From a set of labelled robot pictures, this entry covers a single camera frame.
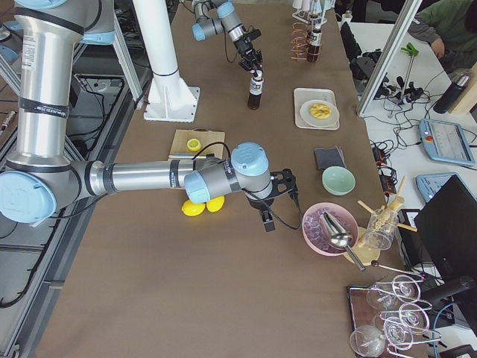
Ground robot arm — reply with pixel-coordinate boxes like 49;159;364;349
192;1;263;77
1;1;298;231

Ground wooden cup tree stand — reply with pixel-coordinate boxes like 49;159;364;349
356;176;417;266

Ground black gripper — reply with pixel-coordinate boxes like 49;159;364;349
234;31;263;77
246;169;300;232

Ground yellow lemon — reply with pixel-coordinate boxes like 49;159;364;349
206;195;225;213
181;200;206;217

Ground grey folded cloth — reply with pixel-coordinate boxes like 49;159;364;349
314;146;347;171

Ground tea bottle white cap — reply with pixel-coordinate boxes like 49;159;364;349
247;76;263;110

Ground black water bottle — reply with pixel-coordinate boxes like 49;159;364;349
433;70;472;114

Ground aluminium frame post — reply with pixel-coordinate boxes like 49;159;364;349
356;0;422;117

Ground mint green bowl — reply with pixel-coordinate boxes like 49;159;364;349
322;166;356;196

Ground black framed wooden tray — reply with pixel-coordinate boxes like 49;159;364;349
346;285;384;333

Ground cream serving tray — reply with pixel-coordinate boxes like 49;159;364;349
294;87;340;131

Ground wine glass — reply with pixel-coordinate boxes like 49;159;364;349
349;324;386;357

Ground yellow lemon lower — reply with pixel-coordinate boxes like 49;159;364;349
206;195;225;213

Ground pink bowl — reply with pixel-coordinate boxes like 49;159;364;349
302;202;358;257

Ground bamboo cutting board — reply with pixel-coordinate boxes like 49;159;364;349
168;129;225;159

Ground steel ice scoop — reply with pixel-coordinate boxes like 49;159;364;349
321;211;365;271

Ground glazed donut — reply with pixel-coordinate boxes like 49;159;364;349
309;103;331;119

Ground yellow lemon upper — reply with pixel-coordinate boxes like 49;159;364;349
181;200;206;217

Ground black monitor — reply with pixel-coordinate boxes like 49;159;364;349
415;175;476;279

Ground white round plate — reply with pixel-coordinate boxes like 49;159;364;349
299;99;339;128

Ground blue teach pendant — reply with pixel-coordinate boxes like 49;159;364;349
419;119;476;166
415;172;468;203

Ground tea bottle in rack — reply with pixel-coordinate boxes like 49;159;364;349
306;25;322;63

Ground copper wire bottle rack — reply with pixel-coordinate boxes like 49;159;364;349
289;22;315;60

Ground half lemon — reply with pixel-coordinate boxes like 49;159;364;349
186;138;202;153

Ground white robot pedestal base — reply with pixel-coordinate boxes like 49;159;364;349
133;0;200;123

